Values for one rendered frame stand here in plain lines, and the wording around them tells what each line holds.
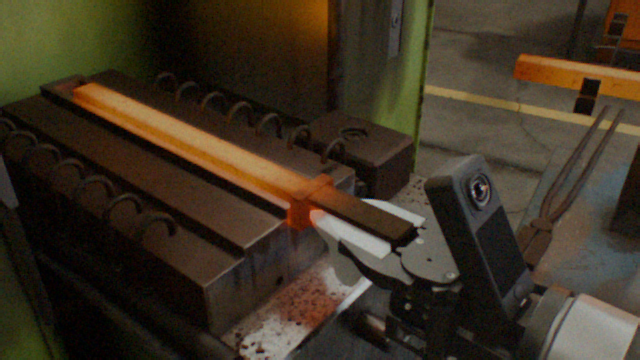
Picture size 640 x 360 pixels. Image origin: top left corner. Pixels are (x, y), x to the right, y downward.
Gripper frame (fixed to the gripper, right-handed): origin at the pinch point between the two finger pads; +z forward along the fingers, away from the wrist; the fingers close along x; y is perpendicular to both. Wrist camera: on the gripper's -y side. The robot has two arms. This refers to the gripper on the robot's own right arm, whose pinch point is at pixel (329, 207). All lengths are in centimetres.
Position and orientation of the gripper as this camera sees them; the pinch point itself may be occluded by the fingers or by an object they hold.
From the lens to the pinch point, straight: 49.0
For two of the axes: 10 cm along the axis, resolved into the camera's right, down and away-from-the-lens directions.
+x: 6.4, -4.3, 6.4
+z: -7.7, -3.5, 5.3
